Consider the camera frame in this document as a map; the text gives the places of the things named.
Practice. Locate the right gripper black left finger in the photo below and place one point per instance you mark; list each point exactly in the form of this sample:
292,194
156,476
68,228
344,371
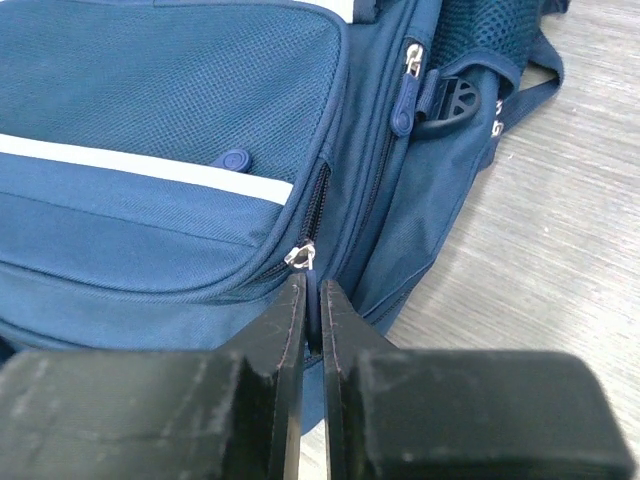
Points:
230,413

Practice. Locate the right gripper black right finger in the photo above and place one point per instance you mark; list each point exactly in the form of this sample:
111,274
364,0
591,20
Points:
394,413

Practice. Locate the blue student backpack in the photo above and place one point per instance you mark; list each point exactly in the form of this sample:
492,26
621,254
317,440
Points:
166,165

